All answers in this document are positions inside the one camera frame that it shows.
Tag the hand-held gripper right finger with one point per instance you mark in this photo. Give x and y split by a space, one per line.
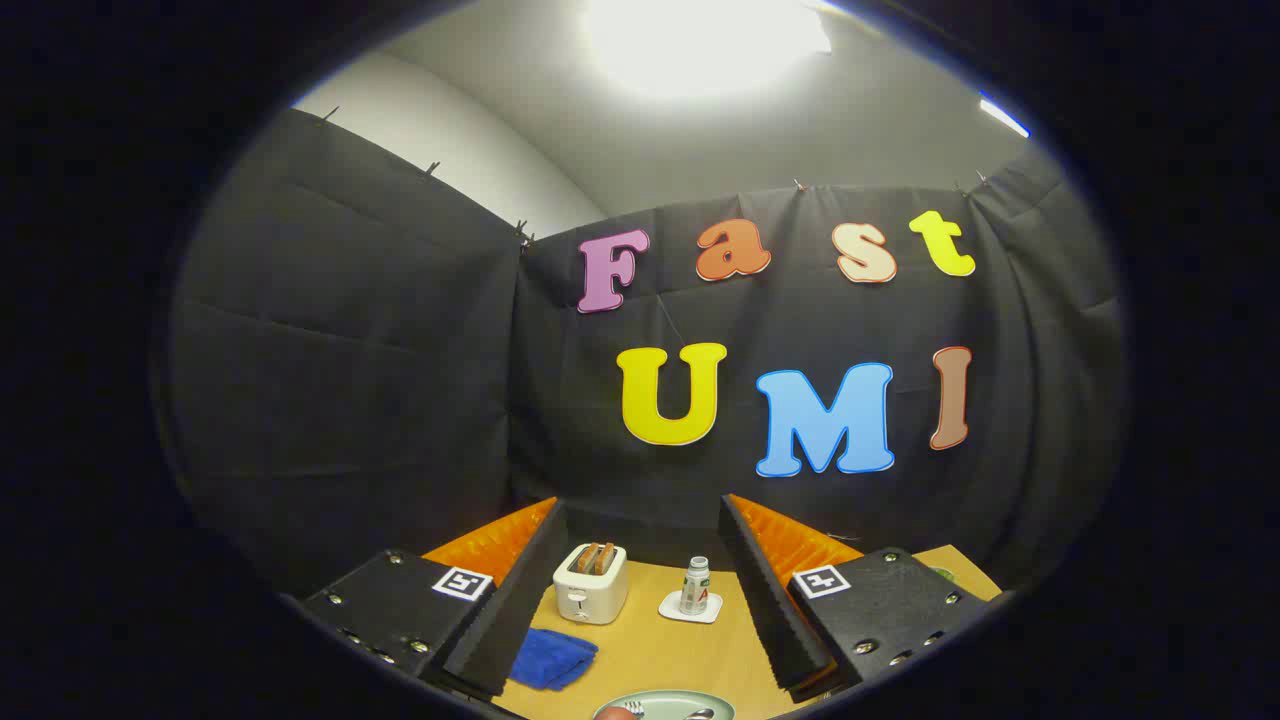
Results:
765 600

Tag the ceiling light strip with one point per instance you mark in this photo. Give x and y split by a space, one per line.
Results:
1003 117

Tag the white toaster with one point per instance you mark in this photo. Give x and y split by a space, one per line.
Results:
590 598

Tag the small white drink bottle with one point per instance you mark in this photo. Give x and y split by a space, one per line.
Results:
695 588

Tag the white square coaster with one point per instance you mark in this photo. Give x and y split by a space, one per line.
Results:
672 606

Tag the toasted bread slice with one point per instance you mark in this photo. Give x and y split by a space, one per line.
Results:
606 558
588 558

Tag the blue folded towel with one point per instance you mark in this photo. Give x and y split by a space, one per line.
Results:
550 658

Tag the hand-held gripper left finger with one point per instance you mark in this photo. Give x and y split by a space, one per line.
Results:
520 610

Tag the pale green plate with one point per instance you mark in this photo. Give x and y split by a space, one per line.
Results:
662 706

